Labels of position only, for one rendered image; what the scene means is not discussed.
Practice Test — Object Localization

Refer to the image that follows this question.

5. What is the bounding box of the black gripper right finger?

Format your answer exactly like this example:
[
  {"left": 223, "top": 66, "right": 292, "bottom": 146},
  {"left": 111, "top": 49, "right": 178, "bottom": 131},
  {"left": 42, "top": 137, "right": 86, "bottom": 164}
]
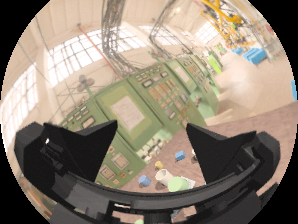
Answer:
[{"left": 185, "top": 123, "right": 257, "bottom": 184}]

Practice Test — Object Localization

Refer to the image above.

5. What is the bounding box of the small blue block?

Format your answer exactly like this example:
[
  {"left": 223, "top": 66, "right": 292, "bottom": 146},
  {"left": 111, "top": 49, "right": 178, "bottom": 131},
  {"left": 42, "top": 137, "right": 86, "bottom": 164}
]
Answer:
[{"left": 176, "top": 151, "right": 186, "bottom": 161}]

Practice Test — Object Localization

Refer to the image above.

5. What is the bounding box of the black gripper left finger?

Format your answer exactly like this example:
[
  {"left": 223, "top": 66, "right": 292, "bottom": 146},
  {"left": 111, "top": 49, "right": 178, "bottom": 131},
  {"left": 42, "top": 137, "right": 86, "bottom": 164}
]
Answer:
[{"left": 43, "top": 120, "right": 118, "bottom": 183}]

